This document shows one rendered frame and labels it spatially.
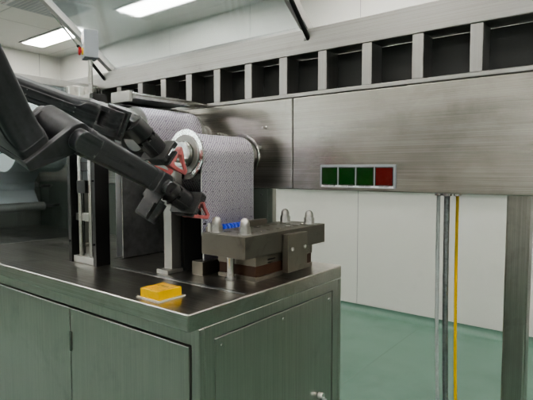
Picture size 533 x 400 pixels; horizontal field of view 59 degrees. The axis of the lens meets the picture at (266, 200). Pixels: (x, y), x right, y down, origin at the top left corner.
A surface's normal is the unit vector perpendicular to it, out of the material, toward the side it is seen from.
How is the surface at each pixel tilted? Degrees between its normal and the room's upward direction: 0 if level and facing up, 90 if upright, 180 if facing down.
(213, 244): 90
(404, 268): 90
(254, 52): 90
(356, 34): 90
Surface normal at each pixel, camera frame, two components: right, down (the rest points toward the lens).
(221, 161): 0.79, 0.04
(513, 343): -0.61, 0.05
